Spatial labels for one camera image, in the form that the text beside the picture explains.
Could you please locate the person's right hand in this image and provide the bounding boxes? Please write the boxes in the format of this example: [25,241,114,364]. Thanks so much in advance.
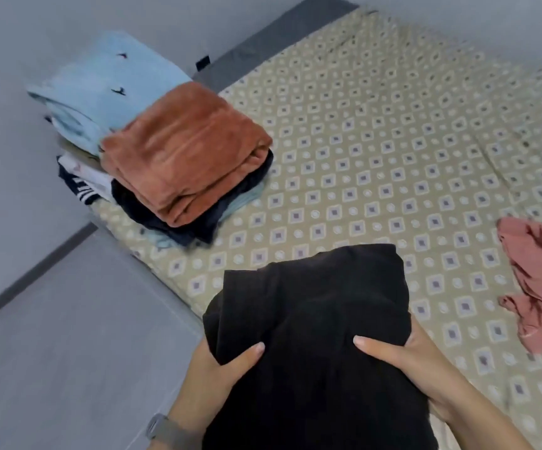
[352,314,483,428]

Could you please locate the person's left hand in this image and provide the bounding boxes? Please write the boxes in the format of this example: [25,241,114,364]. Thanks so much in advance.
[168,337,266,437]

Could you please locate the black garment yellow print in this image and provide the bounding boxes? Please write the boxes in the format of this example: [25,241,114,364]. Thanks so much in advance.
[200,242,441,450]

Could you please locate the pink shirt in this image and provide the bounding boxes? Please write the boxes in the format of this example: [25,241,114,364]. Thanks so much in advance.
[496,215,542,355]

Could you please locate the bed with patterned beige sheet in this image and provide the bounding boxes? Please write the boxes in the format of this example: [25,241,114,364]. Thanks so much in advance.
[60,0,542,450]

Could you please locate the navy striped track pants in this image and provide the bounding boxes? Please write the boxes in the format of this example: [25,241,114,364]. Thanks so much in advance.
[57,164,103,207]

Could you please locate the white red-striped zip jacket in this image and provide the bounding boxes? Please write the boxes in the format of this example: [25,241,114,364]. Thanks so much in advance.
[57,152,117,201]

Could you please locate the olive green trousers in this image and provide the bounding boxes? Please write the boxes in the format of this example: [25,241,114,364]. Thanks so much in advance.
[57,136,108,169]

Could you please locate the grey band wristwatch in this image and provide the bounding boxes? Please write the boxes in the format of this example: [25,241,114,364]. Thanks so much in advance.
[145,413,205,450]

